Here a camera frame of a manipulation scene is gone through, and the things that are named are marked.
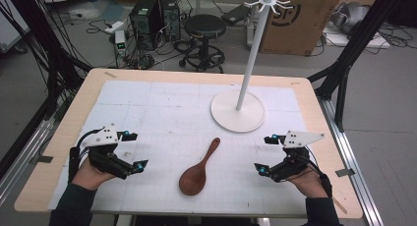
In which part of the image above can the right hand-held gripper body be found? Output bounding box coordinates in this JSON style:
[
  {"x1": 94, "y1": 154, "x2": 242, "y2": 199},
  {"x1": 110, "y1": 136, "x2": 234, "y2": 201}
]
[{"x1": 268, "y1": 130, "x2": 326, "y2": 183}]

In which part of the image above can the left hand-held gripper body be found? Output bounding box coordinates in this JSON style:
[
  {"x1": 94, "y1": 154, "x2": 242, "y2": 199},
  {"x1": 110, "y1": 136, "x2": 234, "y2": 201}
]
[{"x1": 80, "y1": 123, "x2": 134, "y2": 181}]

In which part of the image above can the white hook rack stand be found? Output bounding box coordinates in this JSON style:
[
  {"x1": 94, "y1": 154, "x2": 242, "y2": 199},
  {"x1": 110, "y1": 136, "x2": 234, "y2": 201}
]
[{"x1": 209, "y1": 0, "x2": 294, "y2": 134}]

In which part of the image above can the brown wooden spoon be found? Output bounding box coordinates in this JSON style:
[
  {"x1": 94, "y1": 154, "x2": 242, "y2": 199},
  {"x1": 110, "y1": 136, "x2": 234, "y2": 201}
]
[{"x1": 178, "y1": 137, "x2": 221, "y2": 197}]

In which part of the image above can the person's left hand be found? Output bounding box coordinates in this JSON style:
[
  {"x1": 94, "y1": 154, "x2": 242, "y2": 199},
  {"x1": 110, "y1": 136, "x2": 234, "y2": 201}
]
[{"x1": 71, "y1": 156, "x2": 116, "y2": 192}]

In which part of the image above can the person's right hand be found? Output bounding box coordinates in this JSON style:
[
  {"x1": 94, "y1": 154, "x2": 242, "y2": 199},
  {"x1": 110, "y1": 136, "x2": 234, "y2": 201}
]
[{"x1": 287, "y1": 166, "x2": 329, "y2": 199}]

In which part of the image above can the white grid mat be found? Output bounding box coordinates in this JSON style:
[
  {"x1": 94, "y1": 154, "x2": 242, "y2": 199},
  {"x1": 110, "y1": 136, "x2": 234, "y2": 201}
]
[{"x1": 47, "y1": 80, "x2": 310, "y2": 218}]

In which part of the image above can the white device with green display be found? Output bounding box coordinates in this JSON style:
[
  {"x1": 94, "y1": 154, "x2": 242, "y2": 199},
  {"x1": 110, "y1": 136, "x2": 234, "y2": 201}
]
[{"x1": 113, "y1": 29, "x2": 129, "y2": 57}]

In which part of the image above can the white power strip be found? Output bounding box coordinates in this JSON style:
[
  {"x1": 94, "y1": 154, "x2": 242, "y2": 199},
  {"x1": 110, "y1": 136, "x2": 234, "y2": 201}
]
[{"x1": 103, "y1": 21, "x2": 126, "y2": 34}]

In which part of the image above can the large black computer tower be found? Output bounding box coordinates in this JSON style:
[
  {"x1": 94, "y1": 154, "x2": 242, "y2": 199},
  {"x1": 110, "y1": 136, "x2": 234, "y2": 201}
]
[{"x1": 129, "y1": 0, "x2": 162, "y2": 52}]

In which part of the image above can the large cardboard box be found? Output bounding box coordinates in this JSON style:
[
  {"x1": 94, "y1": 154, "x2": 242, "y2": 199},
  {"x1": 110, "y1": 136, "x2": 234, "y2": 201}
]
[{"x1": 259, "y1": 0, "x2": 346, "y2": 57}]

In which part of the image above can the slim black computer tower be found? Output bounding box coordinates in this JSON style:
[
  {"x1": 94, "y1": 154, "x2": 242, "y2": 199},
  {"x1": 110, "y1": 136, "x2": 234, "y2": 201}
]
[{"x1": 158, "y1": 0, "x2": 182, "y2": 42}]

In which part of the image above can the white flat board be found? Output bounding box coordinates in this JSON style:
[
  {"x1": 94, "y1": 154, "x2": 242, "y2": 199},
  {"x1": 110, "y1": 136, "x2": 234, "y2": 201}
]
[{"x1": 322, "y1": 25, "x2": 391, "y2": 50}]

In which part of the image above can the black flat device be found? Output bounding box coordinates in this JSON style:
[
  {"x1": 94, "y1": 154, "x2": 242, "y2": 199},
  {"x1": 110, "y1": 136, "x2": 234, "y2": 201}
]
[{"x1": 220, "y1": 4, "x2": 252, "y2": 27}]

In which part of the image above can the black round stool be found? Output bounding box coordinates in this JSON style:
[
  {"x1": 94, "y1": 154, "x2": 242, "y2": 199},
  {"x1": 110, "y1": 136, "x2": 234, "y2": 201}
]
[{"x1": 178, "y1": 13, "x2": 228, "y2": 74}]

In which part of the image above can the grey bag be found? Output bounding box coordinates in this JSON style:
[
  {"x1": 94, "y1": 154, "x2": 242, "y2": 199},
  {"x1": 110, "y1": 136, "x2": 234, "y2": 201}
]
[{"x1": 329, "y1": 1, "x2": 371, "y2": 34}]

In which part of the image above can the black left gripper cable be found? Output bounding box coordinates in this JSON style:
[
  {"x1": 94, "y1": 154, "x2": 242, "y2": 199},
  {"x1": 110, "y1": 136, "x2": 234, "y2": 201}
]
[{"x1": 67, "y1": 127, "x2": 106, "y2": 185}]

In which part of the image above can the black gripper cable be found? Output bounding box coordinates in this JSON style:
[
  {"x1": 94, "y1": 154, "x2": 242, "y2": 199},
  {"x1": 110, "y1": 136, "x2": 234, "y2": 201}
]
[
  {"x1": 67, "y1": 127, "x2": 106, "y2": 185},
  {"x1": 307, "y1": 152, "x2": 333, "y2": 198}
]

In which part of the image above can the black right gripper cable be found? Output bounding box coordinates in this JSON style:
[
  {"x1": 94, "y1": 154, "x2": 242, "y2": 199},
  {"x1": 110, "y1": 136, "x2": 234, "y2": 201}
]
[{"x1": 307, "y1": 152, "x2": 333, "y2": 198}]

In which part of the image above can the aluminium rail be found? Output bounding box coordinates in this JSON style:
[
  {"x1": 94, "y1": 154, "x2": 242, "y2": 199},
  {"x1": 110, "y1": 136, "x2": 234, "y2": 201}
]
[
  {"x1": 0, "y1": 118, "x2": 56, "y2": 205},
  {"x1": 316, "y1": 95, "x2": 386, "y2": 226}
]

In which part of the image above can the black floor cable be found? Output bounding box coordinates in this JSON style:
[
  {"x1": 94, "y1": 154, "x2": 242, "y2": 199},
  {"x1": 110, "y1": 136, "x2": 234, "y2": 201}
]
[{"x1": 85, "y1": 18, "x2": 111, "y2": 35}]

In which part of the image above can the black metal frame stand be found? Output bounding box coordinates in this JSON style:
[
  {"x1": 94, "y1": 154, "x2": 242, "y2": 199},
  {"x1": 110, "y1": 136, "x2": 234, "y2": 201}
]
[
  {"x1": 307, "y1": 0, "x2": 408, "y2": 134},
  {"x1": 0, "y1": 0, "x2": 93, "y2": 122}
]

